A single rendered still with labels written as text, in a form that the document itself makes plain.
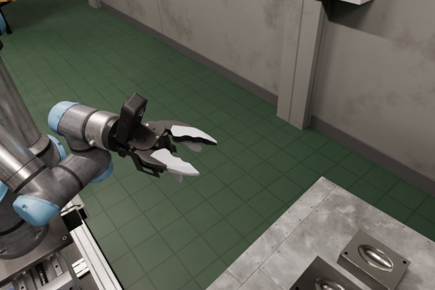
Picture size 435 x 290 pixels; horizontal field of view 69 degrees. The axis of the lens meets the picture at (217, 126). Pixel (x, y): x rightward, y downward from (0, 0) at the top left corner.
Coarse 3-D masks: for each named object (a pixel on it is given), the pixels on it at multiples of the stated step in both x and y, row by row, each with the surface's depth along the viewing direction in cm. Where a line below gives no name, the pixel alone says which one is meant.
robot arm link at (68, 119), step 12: (60, 108) 66; (72, 108) 65; (84, 108) 65; (48, 120) 66; (60, 120) 65; (72, 120) 63; (84, 120) 63; (60, 132) 66; (72, 132) 64; (84, 132) 62; (72, 144) 67; (84, 144) 67
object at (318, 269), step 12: (312, 264) 99; (324, 264) 99; (300, 276) 96; (312, 276) 96; (324, 276) 96; (336, 276) 96; (300, 288) 94; (312, 288) 94; (324, 288) 95; (336, 288) 95; (348, 288) 93; (360, 288) 93
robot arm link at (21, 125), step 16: (0, 16) 68; (0, 32) 71; (0, 48) 70; (0, 64) 72; (0, 80) 73; (0, 96) 74; (16, 96) 77; (0, 112) 76; (16, 112) 78; (16, 128) 79; (32, 128) 83; (32, 144) 84; (48, 144) 88; (48, 160) 88
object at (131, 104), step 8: (136, 96) 54; (128, 104) 52; (136, 104) 53; (144, 104) 54; (120, 112) 53; (128, 112) 52; (136, 112) 52; (120, 120) 55; (128, 120) 54; (136, 120) 56; (120, 128) 56; (128, 128) 55; (136, 128) 60; (120, 136) 58; (128, 136) 57
